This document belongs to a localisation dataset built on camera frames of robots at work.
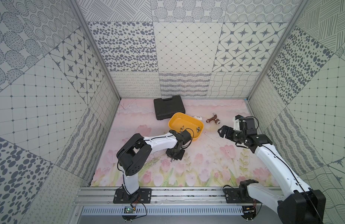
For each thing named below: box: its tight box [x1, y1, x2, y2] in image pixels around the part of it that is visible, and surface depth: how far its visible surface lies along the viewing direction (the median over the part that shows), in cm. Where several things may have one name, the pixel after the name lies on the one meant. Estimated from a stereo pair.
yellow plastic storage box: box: [168, 112, 205, 142], surface depth 105 cm
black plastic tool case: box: [153, 95, 186, 120], surface depth 114 cm
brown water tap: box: [205, 112, 221, 125], surface depth 106 cm
